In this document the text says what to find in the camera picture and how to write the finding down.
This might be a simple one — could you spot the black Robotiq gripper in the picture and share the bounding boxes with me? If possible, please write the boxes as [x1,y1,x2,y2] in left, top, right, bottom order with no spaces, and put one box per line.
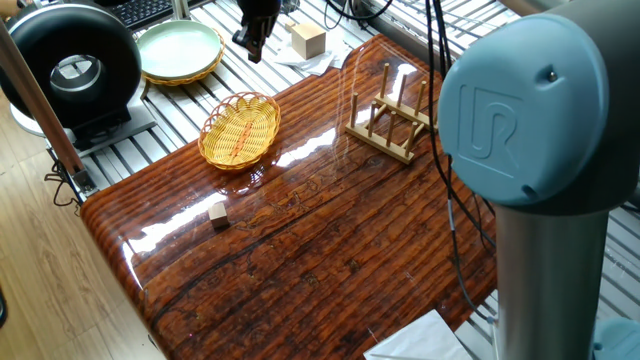
[231,0,282,65]

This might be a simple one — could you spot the yellow wicker basket dish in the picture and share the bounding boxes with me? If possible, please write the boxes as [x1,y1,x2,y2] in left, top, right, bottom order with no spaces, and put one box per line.
[197,91,282,172]

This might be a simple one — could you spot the wooden dish rack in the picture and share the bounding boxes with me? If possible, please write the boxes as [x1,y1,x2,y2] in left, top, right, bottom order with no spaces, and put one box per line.
[344,62,440,166]

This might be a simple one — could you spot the brown wicker tray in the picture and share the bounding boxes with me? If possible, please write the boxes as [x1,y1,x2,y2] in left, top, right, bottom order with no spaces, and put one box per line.
[141,29,227,87]

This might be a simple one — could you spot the large wooden block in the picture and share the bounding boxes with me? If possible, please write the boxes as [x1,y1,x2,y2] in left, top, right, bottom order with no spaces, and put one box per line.
[290,22,327,61]

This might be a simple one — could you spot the pale green plate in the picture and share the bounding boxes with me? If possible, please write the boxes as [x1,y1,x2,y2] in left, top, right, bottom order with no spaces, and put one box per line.
[137,19,224,81]

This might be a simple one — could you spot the black keyboard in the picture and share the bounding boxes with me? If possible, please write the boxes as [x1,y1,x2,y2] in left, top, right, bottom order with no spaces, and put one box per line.
[107,0,201,31]

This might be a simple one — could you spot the grey metal stand plate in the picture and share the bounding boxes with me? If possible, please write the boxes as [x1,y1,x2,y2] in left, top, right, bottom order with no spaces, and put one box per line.
[9,94,159,159]

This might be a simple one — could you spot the small wooden cube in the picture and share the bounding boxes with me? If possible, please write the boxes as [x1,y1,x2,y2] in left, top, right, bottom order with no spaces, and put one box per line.
[207,202,230,230]

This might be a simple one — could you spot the flat white paper sheet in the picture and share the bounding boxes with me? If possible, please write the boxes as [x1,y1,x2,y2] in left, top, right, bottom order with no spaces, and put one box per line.
[363,308,474,360]

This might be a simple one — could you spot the black ring-shaped device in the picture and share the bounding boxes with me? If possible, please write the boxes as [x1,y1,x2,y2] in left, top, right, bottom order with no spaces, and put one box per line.
[0,3,144,151]

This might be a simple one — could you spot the aluminium frame post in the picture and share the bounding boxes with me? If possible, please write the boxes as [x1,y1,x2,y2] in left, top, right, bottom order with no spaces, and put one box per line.
[0,19,99,197]

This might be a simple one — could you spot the thin black floor cable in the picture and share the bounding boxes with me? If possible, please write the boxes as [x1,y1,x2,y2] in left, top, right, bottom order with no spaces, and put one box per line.
[43,158,84,216]

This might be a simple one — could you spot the black cable with silver sleeve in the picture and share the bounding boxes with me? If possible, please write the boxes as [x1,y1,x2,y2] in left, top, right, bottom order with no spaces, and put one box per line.
[424,0,499,325]

